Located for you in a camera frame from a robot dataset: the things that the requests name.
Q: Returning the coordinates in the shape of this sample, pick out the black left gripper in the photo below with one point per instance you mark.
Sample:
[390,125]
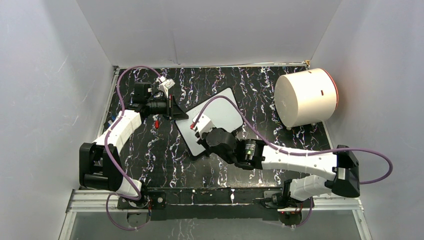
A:
[173,112]

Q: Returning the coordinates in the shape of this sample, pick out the small white whiteboard black frame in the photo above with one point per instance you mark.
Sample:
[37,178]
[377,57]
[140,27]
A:
[219,111]

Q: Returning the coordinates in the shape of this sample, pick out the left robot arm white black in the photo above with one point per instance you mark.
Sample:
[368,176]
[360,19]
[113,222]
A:
[99,161]

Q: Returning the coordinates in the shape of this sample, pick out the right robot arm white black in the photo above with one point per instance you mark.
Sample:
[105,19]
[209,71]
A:
[332,172]

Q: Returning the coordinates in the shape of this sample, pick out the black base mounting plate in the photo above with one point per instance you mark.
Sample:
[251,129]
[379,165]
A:
[209,203]

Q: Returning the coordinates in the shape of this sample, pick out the white cylindrical drum red rim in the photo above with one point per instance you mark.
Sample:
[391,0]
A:
[306,97]

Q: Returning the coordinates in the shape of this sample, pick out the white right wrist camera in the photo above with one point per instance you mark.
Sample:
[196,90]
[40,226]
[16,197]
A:
[201,125]

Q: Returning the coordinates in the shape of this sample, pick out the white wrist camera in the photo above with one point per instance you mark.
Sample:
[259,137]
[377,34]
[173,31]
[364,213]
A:
[165,85]
[201,125]

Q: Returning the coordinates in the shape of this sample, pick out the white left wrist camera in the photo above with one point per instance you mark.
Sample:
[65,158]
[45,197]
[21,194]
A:
[165,85]

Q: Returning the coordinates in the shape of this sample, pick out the aluminium front frame rail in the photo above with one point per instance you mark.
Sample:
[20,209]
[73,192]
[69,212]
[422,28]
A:
[90,216]

